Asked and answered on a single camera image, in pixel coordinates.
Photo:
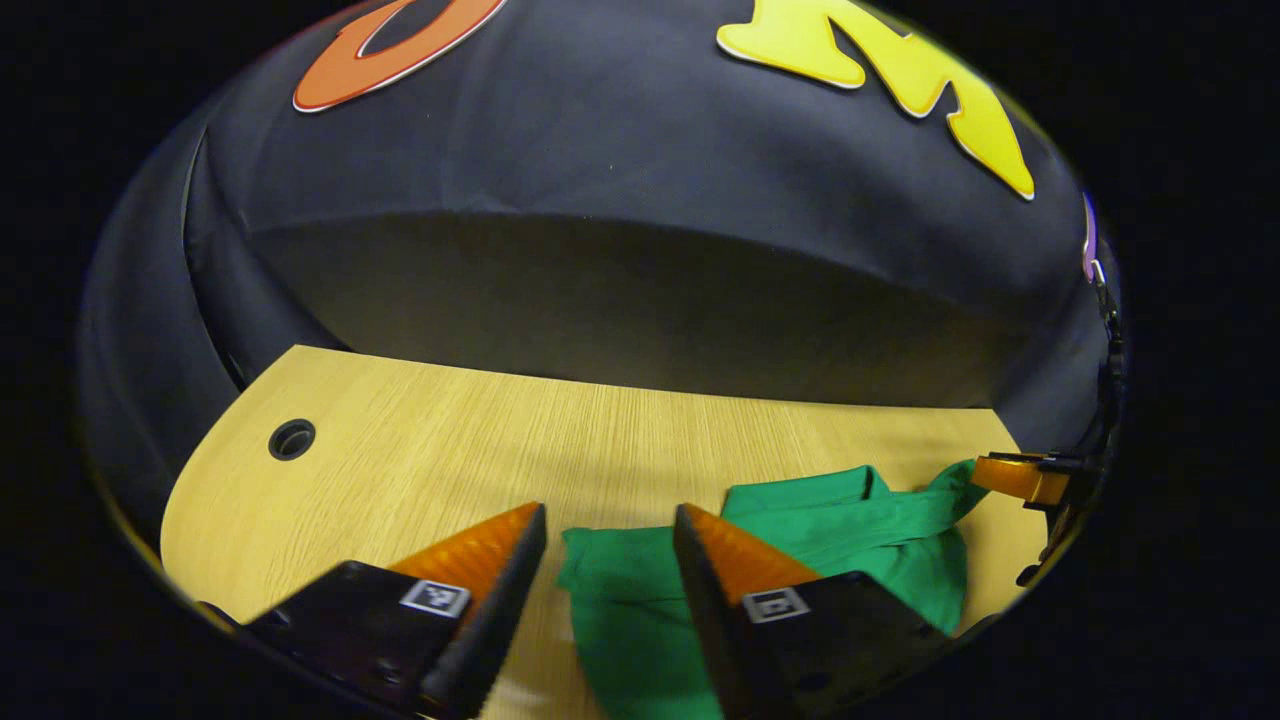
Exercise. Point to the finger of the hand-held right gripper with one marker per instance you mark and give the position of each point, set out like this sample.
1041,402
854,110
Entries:
1020,478

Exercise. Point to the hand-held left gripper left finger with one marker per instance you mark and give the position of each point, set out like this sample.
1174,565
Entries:
495,620

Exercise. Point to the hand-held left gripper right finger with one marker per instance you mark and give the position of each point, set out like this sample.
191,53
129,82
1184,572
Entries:
715,620

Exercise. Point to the green T-shirt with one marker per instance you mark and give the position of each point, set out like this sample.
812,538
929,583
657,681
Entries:
620,600

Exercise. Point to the black backdrop cloth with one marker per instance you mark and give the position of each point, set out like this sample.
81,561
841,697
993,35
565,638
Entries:
600,200

